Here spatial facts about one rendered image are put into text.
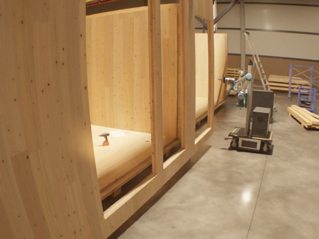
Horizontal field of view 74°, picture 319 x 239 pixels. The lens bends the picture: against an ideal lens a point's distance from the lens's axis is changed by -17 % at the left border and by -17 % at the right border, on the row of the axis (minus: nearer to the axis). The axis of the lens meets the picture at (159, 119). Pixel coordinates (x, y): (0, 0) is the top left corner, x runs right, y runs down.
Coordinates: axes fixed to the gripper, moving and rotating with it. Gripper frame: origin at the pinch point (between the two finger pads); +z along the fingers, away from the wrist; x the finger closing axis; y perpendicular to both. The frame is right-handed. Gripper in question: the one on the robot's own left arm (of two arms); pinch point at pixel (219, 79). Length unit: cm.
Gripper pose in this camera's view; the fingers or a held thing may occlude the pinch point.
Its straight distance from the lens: 499.3
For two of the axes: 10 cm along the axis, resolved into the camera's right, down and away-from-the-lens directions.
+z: -8.9, -1.1, 4.5
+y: -4.6, 2.5, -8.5
